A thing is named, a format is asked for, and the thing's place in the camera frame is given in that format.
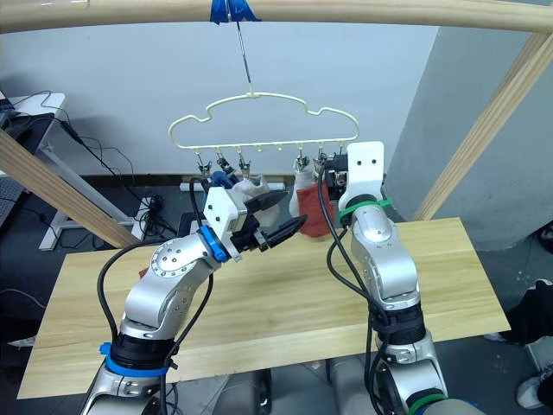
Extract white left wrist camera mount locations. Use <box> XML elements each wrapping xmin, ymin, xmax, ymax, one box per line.
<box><xmin>203</xmin><ymin>186</ymin><xmax>250</xmax><ymax>264</ymax></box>

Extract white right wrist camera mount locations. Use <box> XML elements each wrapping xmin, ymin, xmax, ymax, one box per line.
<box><xmin>339</xmin><ymin>141</ymin><xmax>385</xmax><ymax>213</ymax></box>

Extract white and red sock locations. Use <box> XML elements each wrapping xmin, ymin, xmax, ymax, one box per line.
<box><xmin>288</xmin><ymin>165</ymin><xmax>336</xmax><ymax>239</ymax></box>

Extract blue sock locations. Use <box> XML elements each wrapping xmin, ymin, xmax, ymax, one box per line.
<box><xmin>209</xmin><ymin>170</ymin><xmax>239</xmax><ymax>189</ymax></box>

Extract black floor cables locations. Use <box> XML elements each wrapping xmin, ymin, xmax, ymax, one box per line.
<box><xmin>41</xmin><ymin>90</ymin><xmax>182</xmax><ymax>241</ymax></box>

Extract blue tape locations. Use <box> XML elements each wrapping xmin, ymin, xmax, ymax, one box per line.
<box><xmin>210</xmin><ymin>0</ymin><xmax>263</xmax><ymax>25</ymax></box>

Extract slanted wooden frame post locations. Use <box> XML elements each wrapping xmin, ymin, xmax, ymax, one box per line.
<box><xmin>412</xmin><ymin>31</ymin><xmax>553</xmax><ymax>222</ymax></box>

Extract metal hanger hook rod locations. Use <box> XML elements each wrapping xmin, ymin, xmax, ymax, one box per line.
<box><xmin>234</xmin><ymin>19</ymin><xmax>253</xmax><ymax>86</ymax></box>

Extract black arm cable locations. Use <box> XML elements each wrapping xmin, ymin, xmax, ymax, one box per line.
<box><xmin>317</xmin><ymin>176</ymin><xmax>392</xmax><ymax>415</ymax></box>
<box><xmin>97</xmin><ymin>175</ymin><xmax>216</xmax><ymax>415</ymax></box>

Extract white shoe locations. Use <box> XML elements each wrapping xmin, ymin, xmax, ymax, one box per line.
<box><xmin>515</xmin><ymin>374</ymin><xmax>553</xmax><ymax>411</ymax></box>

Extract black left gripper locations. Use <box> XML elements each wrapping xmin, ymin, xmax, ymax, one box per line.
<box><xmin>230</xmin><ymin>190</ymin><xmax>309</xmax><ymax>255</ymax></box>

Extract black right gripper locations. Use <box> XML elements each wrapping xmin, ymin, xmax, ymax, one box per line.
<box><xmin>324</xmin><ymin>151</ymin><xmax>351</xmax><ymax>201</ymax></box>

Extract person in black trousers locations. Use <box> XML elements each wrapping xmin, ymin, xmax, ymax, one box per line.
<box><xmin>482</xmin><ymin>227</ymin><xmax>553</xmax><ymax>347</ymax></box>

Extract slanted wooden frame brace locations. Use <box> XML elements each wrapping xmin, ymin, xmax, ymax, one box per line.
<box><xmin>0</xmin><ymin>128</ymin><xmax>140</xmax><ymax>250</ymax></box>

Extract horizontal wooden frame beam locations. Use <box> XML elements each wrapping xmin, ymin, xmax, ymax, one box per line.
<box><xmin>0</xmin><ymin>0</ymin><xmax>553</xmax><ymax>36</ymax></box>

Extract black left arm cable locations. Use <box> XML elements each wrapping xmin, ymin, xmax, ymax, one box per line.
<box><xmin>97</xmin><ymin>175</ymin><xmax>216</xmax><ymax>415</ymax></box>

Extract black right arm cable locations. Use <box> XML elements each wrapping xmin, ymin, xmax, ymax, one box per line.
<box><xmin>317</xmin><ymin>176</ymin><xmax>392</xmax><ymax>415</ymax></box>

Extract green cable tie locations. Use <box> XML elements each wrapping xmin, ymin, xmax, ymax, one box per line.
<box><xmin>338</xmin><ymin>197</ymin><xmax>394</xmax><ymax>222</ymax></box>

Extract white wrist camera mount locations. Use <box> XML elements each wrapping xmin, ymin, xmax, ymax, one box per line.
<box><xmin>203</xmin><ymin>186</ymin><xmax>250</xmax><ymax>264</ymax></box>
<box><xmin>339</xmin><ymin>141</ymin><xmax>385</xmax><ymax>213</ymax></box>

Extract cream cloud-shaped clip hanger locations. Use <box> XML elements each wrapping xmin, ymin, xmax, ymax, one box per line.
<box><xmin>168</xmin><ymin>91</ymin><xmax>360</xmax><ymax>153</ymax></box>

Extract blue arm ring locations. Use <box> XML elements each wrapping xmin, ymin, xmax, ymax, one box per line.
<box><xmin>99</xmin><ymin>341</ymin><xmax>176</xmax><ymax>378</ymax></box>

